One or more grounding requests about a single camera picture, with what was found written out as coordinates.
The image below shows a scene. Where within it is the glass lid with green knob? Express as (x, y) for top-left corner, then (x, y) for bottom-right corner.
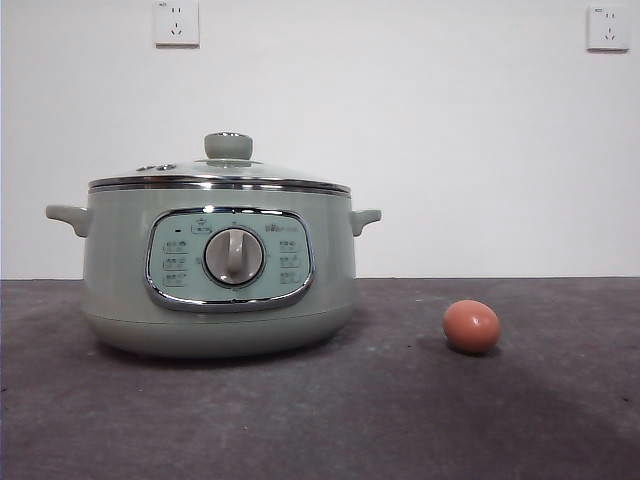
(88, 131), (352, 195)

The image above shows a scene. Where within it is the brown egg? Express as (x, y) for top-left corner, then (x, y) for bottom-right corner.
(442, 299), (502, 356)

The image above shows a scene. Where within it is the green electric cooking pot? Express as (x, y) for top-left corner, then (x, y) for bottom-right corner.
(44, 185), (384, 359)

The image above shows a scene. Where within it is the white wall socket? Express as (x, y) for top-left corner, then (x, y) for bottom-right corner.
(585, 4), (631, 53)
(153, 0), (201, 50)

